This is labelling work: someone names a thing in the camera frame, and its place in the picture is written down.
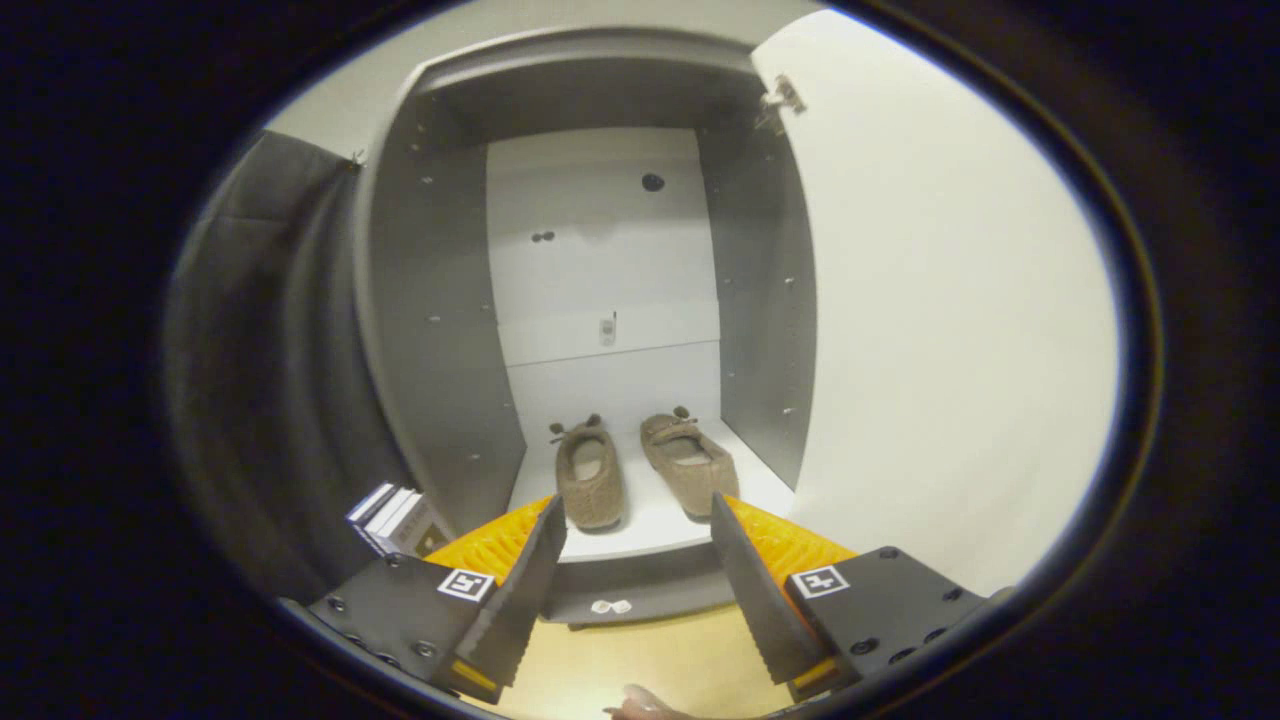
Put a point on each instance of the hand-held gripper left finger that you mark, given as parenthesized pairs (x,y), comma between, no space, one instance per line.
(520,605)

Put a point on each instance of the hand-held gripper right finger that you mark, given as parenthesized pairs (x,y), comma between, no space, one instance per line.
(760,600)

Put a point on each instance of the brown fuzzy shoe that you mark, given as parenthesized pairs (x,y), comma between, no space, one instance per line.
(588,480)
(690,465)

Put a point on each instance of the grey shoe cabinet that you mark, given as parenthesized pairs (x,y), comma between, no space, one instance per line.
(440,300)

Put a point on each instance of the white shoe cabinet door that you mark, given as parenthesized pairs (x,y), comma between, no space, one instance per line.
(950,300)

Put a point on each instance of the white cabinet shelf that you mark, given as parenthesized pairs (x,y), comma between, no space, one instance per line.
(650,530)

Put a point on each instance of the metal door hinge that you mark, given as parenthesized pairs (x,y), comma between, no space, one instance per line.
(785,97)

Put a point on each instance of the blue cover book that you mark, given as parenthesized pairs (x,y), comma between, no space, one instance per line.
(365,505)

